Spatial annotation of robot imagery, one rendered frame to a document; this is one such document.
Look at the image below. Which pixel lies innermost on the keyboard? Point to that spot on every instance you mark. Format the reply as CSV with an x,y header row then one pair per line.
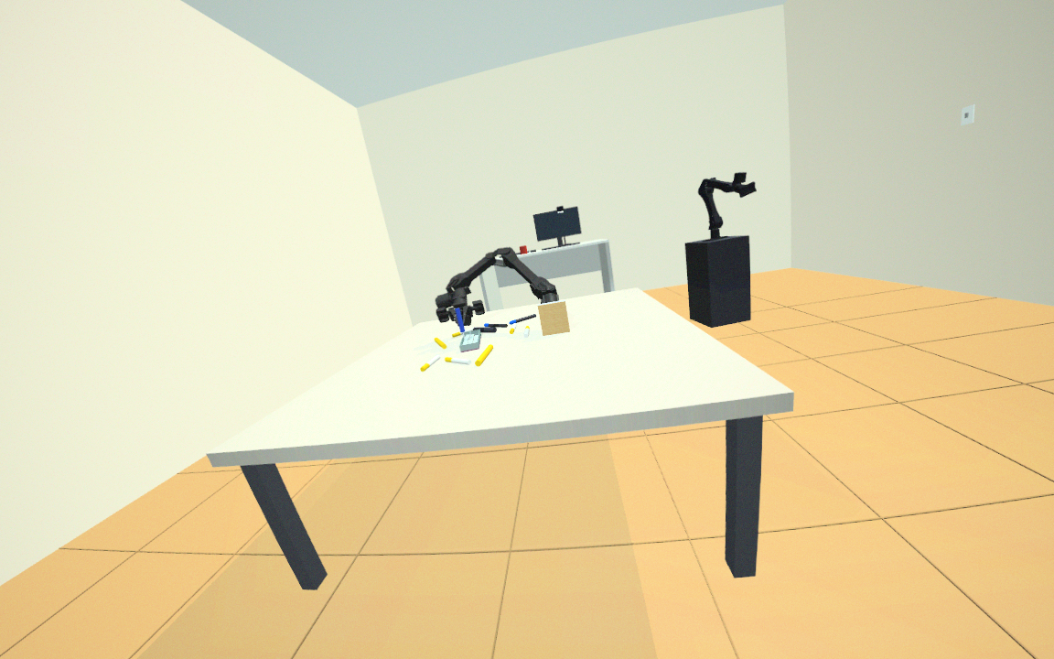
x,y
471,341

